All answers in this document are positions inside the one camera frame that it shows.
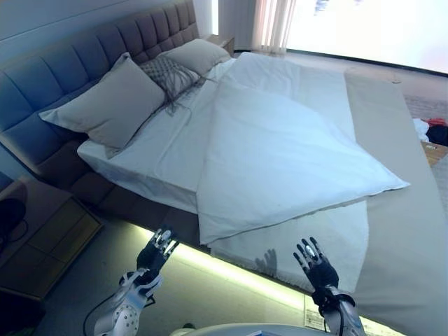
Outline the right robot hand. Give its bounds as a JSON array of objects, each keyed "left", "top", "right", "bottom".
[{"left": 293, "top": 236, "right": 340, "bottom": 306}]

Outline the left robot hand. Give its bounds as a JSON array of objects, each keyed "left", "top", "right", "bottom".
[{"left": 136, "top": 224, "right": 181, "bottom": 278}]

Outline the white duvet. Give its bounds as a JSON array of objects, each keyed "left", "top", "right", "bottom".
[{"left": 195, "top": 51, "right": 412, "bottom": 294}]

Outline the under-bed light strip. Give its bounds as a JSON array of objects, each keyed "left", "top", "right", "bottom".
[{"left": 134, "top": 223, "right": 306, "bottom": 309}]

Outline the beige bed runner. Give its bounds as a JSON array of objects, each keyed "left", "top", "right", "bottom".
[{"left": 344, "top": 68, "right": 448, "bottom": 336}]

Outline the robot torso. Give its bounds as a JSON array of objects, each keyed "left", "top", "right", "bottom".
[{"left": 195, "top": 323, "right": 333, "bottom": 336}]

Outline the wooden nightstand with drawers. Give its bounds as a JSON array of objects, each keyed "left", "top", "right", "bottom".
[{"left": 0, "top": 176, "right": 105, "bottom": 302}]

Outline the white fitted mattress sheet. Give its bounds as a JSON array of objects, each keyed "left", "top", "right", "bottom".
[{"left": 76, "top": 57, "right": 239, "bottom": 215}]

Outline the beige pillow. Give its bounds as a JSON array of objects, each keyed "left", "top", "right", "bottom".
[
  {"left": 160, "top": 38, "right": 232, "bottom": 76},
  {"left": 38, "top": 52, "right": 167, "bottom": 150}
]

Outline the white cloth pile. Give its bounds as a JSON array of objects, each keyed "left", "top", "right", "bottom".
[{"left": 412, "top": 118, "right": 430, "bottom": 143}]

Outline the patterned tasselled cushion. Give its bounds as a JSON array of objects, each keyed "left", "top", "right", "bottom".
[{"left": 138, "top": 55, "right": 218, "bottom": 118}]

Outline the patterned floor rug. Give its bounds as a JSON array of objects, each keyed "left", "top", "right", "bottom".
[{"left": 397, "top": 82, "right": 448, "bottom": 122}]

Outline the grey tufted headboard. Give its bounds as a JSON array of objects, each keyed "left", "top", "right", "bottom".
[{"left": 0, "top": 0, "right": 211, "bottom": 248}]

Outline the small wooden bedside table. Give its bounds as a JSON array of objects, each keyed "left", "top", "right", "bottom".
[{"left": 206, "top": 33, "right": 235, "bottom": 55}]

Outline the sheer window curtain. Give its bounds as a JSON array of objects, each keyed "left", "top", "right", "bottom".
[{"left": 260, "top": 0, "right": 299, "bottom": 55}]

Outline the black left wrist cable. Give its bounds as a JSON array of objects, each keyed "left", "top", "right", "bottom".
[{"left": 82, "top": 292, "right": 122, "bottom": 336}]

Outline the black cable tangle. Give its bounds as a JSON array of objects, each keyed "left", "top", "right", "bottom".
[{"left": 0, "top": 197, "right": 31, "bottom": 253}]

